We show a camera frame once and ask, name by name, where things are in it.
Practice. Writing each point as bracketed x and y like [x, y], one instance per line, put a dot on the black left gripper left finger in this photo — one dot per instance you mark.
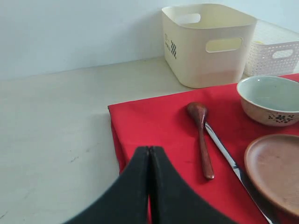
[126, 200]

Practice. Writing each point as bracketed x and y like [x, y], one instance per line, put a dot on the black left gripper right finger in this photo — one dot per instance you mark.
[172, 200]

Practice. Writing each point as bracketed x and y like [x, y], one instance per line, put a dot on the red tablecloth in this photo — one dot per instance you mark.
[165, 122]

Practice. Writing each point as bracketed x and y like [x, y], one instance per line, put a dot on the dark wooden spoon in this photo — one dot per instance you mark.
[198, 113]

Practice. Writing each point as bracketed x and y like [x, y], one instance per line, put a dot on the steel table knife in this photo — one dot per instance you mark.
[265, 207]

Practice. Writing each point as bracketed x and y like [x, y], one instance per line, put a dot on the brown wooden plate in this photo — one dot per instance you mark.
[272, 164]

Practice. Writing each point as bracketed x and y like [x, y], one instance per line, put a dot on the white ceramic floral bowl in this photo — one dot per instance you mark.
[269, 100]

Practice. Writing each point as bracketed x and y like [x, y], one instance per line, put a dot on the cream plastic storage bin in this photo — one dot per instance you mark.
[206, 44]

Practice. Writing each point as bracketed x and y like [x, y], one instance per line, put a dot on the white perforated plastic basket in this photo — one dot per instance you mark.
[279, 55]

